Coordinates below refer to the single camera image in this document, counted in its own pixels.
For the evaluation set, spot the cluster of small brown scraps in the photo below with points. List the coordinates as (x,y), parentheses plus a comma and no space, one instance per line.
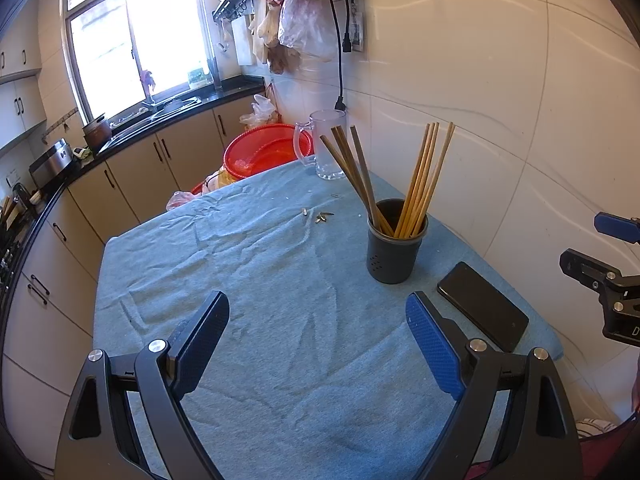
(324,217)

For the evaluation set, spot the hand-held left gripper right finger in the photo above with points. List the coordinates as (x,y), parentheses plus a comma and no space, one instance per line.
(435,355)

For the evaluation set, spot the gas stove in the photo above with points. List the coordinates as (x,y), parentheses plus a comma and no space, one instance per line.
(7,260)

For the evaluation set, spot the green box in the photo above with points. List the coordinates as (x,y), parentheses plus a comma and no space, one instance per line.
(198,77)

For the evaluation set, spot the dark kettle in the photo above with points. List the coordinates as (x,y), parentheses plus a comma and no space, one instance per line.
(21,196)

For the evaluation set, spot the person's red clothing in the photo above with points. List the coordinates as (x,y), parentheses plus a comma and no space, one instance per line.
(610,455)

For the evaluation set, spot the white striped cloth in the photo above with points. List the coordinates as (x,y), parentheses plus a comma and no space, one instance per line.
(597,427)

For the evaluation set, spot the bunch of wooden chopsticks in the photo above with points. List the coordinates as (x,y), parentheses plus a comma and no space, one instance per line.
(422,180)

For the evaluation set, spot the red plastic tub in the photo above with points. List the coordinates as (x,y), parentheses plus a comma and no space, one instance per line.
(197,187)

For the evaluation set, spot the silver rice cooker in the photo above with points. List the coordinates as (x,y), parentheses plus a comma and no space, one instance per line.
(50,162)

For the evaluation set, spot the red plastic basin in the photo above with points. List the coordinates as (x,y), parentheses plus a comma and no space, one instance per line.
(250,145)

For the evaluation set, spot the blue tablecloth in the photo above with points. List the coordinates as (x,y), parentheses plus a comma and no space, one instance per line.
(300,310)

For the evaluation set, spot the cream lower cabinets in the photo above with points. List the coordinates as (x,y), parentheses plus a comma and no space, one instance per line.
(135,175)

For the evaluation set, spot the black countertop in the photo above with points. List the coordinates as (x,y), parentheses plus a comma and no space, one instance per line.
(65,187)

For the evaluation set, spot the yellow plastic bag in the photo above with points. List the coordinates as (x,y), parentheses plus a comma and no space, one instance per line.
(222,177)

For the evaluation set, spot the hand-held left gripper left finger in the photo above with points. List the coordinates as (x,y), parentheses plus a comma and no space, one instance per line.
(200,355)

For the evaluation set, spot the small white green object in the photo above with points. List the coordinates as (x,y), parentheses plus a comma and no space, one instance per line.
(83,153)

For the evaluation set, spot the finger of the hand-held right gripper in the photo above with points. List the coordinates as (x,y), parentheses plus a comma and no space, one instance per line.
(615,225)
(585,265)

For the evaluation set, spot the metal pipe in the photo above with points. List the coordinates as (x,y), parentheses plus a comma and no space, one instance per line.
(216,72)

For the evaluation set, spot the pink plastic bag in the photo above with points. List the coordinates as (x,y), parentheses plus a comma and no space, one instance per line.
(182,200)

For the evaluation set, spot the black chopstick holder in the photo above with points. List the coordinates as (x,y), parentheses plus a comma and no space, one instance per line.
(395,260)

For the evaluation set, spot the cream wall cabinet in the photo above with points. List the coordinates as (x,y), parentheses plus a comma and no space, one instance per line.
(22,110)

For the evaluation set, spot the white hanging plastic bags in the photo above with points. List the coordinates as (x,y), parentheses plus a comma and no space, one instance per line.
(300,30)

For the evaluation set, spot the window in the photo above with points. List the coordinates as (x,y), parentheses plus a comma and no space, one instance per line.
(150,25)

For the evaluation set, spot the steel sink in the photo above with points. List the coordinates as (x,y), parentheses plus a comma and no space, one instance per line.
(165,107)

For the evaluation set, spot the wall socket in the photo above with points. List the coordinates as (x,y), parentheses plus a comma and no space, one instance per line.
(357,30)

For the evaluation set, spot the brown clay pot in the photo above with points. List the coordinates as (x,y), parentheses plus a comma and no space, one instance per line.
(97,132)

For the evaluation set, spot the white plastic bag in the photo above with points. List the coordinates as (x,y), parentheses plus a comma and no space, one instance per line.
(260,110)

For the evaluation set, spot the black smartphone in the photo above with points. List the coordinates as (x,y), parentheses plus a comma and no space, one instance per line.
(482,305)

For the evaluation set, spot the glass mug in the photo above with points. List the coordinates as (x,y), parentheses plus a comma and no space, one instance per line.
(330,150)

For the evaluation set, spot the faucet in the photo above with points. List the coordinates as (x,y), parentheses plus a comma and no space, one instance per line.
(149,100)

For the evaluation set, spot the white cutting board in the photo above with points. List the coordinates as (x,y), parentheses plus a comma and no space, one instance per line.
(244,42)

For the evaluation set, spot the purple cloth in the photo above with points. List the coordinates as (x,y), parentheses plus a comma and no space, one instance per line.
(147,80)

